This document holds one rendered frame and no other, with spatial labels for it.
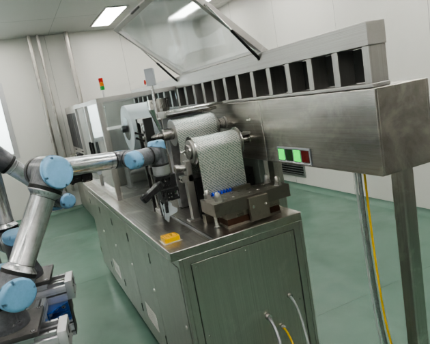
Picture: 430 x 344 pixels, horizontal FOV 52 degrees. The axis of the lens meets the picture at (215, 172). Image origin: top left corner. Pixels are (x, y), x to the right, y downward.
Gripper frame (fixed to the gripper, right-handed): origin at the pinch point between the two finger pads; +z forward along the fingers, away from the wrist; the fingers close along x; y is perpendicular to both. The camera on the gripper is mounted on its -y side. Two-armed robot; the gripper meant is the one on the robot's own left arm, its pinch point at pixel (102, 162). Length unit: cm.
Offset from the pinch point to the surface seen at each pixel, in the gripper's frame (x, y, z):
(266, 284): 97, 49, 23
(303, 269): 104, 48, 43
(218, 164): 65, -2, 28
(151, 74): 2, -44, 38
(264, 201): 91, 12, 32
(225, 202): 83, 10, 15
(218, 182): 66, 7, 26
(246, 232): 92, 23, 17
